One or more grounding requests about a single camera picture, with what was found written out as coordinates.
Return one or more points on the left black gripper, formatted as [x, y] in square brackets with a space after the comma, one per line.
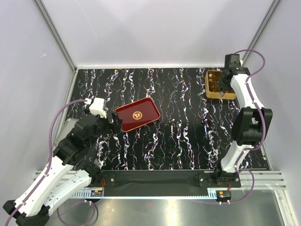
[114, 127]

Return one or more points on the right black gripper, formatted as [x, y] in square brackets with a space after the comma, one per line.
[222, 85]

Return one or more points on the gold chocolate box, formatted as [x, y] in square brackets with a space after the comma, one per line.
[212, 90]

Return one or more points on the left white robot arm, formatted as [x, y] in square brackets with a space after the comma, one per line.
[65, 173]

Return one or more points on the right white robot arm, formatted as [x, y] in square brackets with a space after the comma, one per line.
[250, 126]

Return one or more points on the red rectangular tray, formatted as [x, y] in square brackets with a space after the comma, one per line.
[138, 114]

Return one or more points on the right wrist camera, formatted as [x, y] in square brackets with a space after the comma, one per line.
[232, 60]

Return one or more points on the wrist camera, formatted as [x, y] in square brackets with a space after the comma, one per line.
[96, 107]
[232, 60]

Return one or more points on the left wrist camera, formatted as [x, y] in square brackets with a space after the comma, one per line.
[96, 107]

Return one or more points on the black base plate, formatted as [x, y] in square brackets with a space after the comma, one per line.
[199, 178]

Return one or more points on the white cable duct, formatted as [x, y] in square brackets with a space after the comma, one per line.
[110, 193]

